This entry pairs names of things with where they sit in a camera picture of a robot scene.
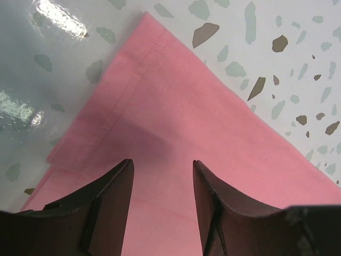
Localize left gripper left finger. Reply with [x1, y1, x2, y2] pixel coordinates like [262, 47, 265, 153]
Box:
[18, 158, 134, 256]

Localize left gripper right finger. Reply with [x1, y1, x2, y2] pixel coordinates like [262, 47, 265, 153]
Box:
[193, 161, 290, 255]

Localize pink t-shirt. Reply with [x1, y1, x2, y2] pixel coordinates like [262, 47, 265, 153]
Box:
[24, 13, 340, 255]

